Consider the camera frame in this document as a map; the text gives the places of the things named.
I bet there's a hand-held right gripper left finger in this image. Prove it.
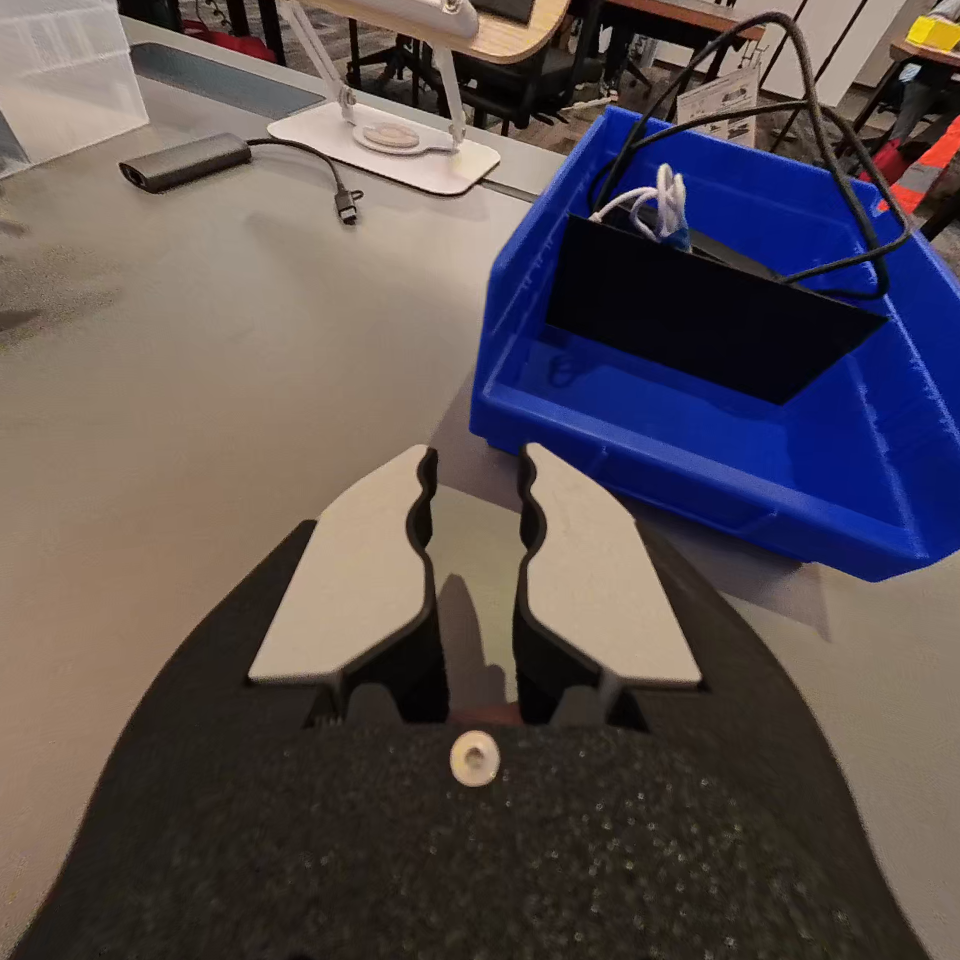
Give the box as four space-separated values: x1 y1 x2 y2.
247 444 451 725

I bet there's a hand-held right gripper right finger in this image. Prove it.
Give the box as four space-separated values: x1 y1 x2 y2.
512 442 705 725

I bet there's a blue plastic bin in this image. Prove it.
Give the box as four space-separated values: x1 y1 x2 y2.
468 105 960 584

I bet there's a grey hub tail cable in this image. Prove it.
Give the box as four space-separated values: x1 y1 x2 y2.
246 137 365 226

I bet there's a white cable with blue ties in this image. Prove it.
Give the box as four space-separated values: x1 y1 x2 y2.
588 163 695 252

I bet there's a black hub tail cable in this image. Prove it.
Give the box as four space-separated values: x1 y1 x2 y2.
591 11 915 303

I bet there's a clear plastic bin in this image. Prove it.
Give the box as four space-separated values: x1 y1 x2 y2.
0 0 151 180

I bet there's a grey desk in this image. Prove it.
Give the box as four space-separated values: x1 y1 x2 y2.
0 15 960 960

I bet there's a wood framed black desk screen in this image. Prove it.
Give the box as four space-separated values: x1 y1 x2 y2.
300 0 573 67

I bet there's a black divider in blue bin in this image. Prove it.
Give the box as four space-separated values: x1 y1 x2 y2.
545 213 890 406

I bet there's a white printed bag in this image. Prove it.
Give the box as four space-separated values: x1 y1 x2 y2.
677 63 762 147

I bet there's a wooden table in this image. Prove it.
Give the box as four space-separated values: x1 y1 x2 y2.
600 0 766 91

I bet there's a yellow plastic bin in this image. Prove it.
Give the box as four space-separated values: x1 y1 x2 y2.
906 15 960 52

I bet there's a grey desk cable flap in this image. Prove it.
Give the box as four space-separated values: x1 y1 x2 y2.
131 41 327 121

